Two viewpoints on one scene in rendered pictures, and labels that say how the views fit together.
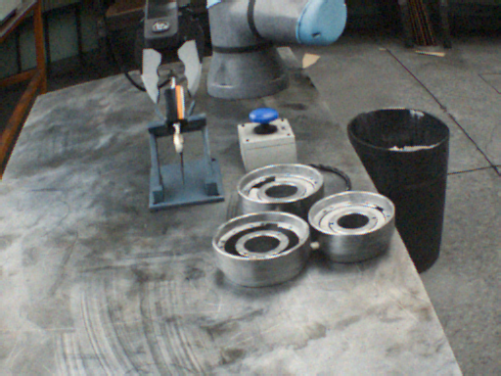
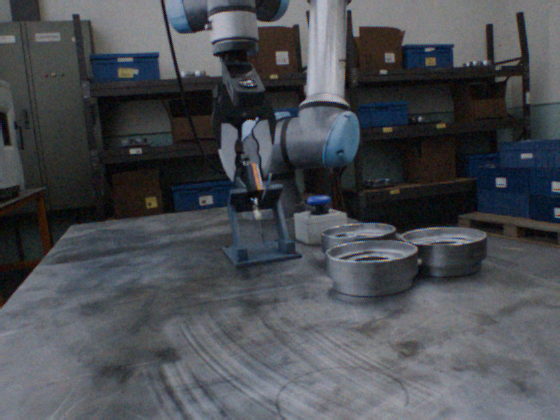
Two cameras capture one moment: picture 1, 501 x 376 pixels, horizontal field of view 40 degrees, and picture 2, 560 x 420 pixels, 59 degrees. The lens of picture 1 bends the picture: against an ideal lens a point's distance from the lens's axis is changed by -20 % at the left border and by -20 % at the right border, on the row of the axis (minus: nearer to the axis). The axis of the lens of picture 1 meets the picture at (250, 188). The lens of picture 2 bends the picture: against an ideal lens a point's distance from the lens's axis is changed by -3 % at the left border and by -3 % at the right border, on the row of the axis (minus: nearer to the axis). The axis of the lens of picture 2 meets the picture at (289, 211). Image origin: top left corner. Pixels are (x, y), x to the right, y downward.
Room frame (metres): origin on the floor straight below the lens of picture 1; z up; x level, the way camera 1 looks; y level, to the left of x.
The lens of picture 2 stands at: (0.26, 0.21, 0.98)
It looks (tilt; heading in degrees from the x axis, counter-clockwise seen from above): 8 degrees down; 347
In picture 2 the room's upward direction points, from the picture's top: 5 degrees counter-clockwise
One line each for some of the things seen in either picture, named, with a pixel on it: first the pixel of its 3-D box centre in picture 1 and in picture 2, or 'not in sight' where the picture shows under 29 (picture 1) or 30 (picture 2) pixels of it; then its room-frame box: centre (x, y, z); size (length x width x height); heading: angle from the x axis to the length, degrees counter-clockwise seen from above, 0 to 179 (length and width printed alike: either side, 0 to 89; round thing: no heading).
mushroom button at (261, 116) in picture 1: (264, 126); (319, 210); (1.07, -0.03, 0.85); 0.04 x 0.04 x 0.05
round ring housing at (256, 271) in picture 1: (262, 250); (371, 267); (0.79, -0.01, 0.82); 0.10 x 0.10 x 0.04
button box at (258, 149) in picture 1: (266, 142); (319, 224); (1.08, -0.03, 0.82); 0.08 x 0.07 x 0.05; 4
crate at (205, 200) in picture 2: not in sight; (203, 194); (4.54, -0.04, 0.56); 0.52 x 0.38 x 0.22; 91
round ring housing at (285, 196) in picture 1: (282, 197); (358, 244); (0.91, -0.04, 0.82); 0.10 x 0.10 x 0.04
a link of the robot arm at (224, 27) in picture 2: not in sight; (231, 32); (1.07, 0.09, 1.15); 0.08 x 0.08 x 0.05
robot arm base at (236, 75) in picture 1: (246, 62); (272, 193); (1.42, -0.02, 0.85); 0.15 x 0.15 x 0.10
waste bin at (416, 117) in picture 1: (403, 194); not in sight; (2.04, -0.45, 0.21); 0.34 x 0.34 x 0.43
